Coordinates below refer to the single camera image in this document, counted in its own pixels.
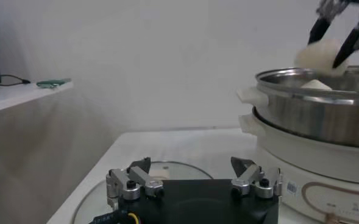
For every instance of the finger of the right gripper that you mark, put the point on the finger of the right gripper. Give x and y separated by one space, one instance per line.
348 45
318 29

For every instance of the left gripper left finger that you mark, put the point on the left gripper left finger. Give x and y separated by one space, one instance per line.
142 179

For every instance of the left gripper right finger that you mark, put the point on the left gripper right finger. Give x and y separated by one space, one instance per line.
249 176

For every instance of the white steamed baozi bun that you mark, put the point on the white steamed baozi bun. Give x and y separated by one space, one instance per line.
316 85
319 56

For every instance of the perforated steel steamer basket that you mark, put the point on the perforated steel steamer basket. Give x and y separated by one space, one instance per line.
319 118

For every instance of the white electric cooker base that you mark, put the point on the white electric cooker base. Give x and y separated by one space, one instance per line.
319 170

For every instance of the white side table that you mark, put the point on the white side table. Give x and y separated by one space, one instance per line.
20 94

